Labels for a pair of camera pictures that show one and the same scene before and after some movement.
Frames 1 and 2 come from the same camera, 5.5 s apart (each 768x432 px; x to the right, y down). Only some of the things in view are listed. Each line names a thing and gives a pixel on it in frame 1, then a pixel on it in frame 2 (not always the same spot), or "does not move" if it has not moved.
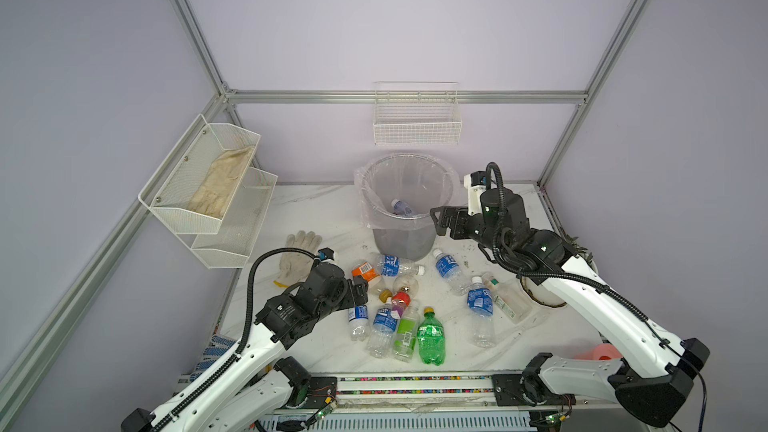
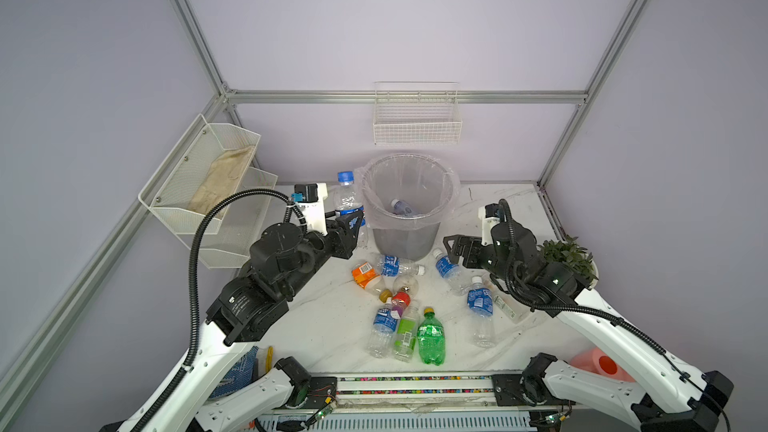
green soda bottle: x=431 y=338 does not move
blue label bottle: x=358 y=322 to x=348 y=198
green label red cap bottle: x=407 y=328 does not move
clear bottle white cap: x=402 y=208 does not move
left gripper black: x=349 y=300 to x=342 y=241
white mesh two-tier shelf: x=207 y=188 does not move
